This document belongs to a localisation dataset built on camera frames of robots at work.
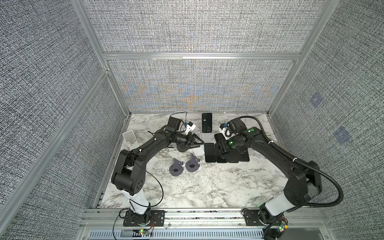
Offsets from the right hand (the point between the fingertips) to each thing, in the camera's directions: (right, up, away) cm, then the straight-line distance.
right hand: (221, 145), depth 85 cm
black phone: (-2, +5, -1) cm, 5 cm away
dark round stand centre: (-22, 0, -5) cm, 23 cm away
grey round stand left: (-26, -13, 0) cm, 29 cm away
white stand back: (-8, +5, 0) cm, 9 cm away
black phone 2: (-5, -6, +13) cm, 15 cm away
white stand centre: (-12, -5, +12) cm, 18 cm away
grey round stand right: (-17, -11, +1) cm, 20 cm away
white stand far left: (-56, +3, +10) cm, 57 cm away
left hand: (-12, +1, -4) cm, 13 cm away
